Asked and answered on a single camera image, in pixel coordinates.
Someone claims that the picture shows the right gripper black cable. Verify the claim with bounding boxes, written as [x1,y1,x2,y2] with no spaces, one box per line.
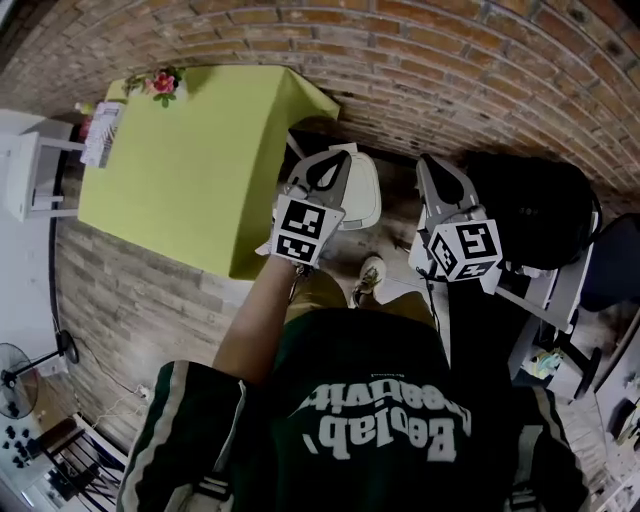
[417,267,441,331]

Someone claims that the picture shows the person's right white sneaker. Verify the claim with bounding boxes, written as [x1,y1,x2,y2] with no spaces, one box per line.
[351,254,387,309]

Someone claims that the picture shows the pink flower vase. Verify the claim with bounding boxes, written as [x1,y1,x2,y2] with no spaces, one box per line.
[143,67,184,109]

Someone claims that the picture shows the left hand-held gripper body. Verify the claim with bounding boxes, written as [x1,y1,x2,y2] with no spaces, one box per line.
[270,182,348,266]

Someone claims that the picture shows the black standing fan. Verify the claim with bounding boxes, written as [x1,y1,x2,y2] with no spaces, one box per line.
[0,329,80,420]

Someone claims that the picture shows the person's tan shorts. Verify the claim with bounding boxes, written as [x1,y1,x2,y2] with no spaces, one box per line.
[284,269,436,331]

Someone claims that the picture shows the white cup with colourful cloth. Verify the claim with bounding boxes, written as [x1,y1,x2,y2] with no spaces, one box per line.
[529,349,564,379]

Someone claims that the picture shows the black metal rack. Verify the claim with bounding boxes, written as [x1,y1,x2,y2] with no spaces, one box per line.
[39,417,126,501]

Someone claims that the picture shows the person's green printed jersey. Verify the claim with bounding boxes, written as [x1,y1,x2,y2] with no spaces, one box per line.
[115,307,591,512]

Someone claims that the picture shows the black office chair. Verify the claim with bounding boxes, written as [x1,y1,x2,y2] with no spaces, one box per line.
[574,212,640,401]

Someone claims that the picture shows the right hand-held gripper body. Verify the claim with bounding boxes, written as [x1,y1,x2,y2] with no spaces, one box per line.
[423,203,503,284]

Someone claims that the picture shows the green tablecloth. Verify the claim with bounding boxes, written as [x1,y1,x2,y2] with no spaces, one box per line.
[77,64,342,282]

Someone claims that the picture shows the white side stool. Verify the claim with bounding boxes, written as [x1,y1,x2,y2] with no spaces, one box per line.
[0,108,86,224]

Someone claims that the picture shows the white printed booklet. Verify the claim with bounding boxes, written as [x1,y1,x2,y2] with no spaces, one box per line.
[79,101,126,169]

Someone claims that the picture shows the white trash bin lid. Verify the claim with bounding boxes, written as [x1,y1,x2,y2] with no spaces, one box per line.
[327,142,384,224]

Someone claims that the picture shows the group of small black objects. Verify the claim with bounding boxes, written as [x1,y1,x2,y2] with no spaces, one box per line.
[2,424,39,469]

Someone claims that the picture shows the person's bare left forearm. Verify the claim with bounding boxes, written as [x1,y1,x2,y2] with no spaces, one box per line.
[212,254,301,386]

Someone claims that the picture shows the grey harness strap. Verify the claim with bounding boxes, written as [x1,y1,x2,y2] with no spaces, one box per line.
[507,487,539,512]
[194,469,234,512]

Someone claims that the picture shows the person's black-sleeved right forearm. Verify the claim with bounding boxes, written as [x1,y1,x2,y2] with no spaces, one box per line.
[446,279,514,401]

